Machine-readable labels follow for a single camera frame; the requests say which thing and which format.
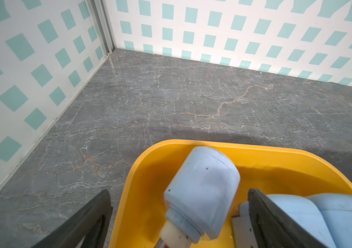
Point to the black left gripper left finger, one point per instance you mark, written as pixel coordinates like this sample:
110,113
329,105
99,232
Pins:
88,226

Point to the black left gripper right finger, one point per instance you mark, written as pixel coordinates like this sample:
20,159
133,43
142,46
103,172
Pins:
273,228

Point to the yellow plastic storage box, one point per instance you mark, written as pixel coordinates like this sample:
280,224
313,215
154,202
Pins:
273,170

